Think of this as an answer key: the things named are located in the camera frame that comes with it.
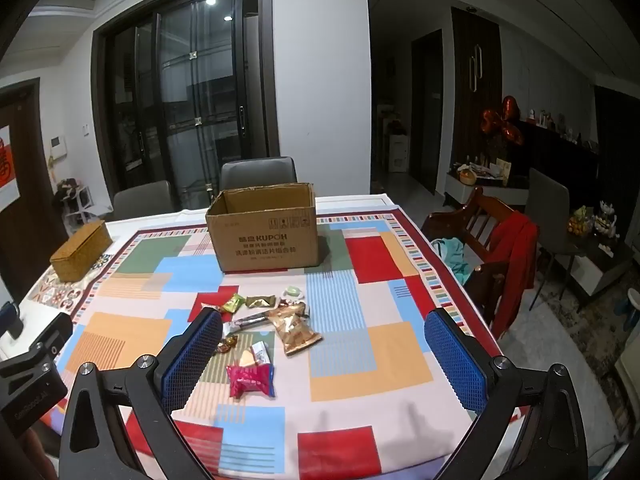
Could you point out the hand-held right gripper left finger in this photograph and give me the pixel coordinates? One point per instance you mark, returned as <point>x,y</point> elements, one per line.
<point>192,355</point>

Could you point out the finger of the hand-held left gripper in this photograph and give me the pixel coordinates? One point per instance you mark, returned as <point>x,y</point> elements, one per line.
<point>52,337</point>
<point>9,320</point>

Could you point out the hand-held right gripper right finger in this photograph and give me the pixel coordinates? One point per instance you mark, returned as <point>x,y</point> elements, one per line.
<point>457,360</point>

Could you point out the gold foil ball candy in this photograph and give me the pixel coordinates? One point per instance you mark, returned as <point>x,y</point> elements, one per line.
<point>226,345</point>

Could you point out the white orange snack packet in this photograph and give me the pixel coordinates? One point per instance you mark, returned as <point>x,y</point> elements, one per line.
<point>252,355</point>

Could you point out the pink snack packet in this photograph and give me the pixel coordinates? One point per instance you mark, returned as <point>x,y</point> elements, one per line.
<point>247,380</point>

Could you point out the dark long snack bar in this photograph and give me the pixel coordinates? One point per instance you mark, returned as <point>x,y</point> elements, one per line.
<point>247,321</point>

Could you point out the green candy packet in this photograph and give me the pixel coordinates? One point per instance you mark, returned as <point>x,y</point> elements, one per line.
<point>233,304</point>

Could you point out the gold candy packet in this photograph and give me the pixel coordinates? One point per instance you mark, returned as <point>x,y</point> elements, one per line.
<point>260,302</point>

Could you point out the beige biscuit packet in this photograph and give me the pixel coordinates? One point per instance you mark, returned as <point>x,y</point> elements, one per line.
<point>295,330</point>

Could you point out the small dark red candy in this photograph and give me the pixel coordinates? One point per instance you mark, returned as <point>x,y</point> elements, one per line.
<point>292,302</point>

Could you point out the light green roll candy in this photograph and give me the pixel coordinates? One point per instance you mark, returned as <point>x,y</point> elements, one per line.
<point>293,290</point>

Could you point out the brown cardboard box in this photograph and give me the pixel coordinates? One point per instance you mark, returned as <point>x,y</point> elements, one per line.
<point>260,240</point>

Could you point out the dark wooden door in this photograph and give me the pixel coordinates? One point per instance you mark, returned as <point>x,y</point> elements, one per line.
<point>25,240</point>

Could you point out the floral patterned cloth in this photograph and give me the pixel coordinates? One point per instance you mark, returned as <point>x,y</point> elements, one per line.
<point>97,265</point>

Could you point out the woven straw lidded box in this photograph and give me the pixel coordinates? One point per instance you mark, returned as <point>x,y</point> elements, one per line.
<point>80,255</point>

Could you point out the teal cloth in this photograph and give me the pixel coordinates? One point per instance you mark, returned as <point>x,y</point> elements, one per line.
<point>457,257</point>

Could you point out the red garment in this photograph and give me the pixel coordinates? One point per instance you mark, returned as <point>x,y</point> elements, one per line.
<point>515,250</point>

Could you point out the colourful patchwork tablecloth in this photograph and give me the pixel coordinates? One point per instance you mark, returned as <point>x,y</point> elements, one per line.
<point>350,285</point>

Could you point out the white shoe rack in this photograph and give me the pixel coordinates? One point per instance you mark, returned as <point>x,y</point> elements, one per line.
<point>80,205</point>

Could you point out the red and white door poster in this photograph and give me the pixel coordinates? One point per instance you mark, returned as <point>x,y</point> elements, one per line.
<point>7,170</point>

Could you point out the brown wooden chair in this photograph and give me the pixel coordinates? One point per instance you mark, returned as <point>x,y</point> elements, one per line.
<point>480,210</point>

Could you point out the grey dining chair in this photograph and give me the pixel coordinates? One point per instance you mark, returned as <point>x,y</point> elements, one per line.
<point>257,172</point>
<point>547,200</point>
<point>142,200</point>

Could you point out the dark coffee table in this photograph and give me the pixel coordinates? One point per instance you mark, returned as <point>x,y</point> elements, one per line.
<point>595,260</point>

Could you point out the white low sideboard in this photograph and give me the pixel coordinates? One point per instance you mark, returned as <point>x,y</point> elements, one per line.
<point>460,190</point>

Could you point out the fruit basket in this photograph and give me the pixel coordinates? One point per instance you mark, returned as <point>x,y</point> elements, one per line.
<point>579,222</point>

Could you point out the white flower ornament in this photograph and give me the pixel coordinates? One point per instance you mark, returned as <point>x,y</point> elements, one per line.
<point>606,220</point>

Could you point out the dark low cabinet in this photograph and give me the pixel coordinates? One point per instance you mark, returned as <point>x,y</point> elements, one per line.
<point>560,160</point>

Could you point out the red foil balloons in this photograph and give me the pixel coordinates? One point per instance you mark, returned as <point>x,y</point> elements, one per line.
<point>510,110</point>

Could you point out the dark framed glass sliding door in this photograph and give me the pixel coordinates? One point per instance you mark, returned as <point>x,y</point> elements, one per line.
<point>200,85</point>

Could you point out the white wall intercom panel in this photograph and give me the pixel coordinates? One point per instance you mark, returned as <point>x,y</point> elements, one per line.
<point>59,145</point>

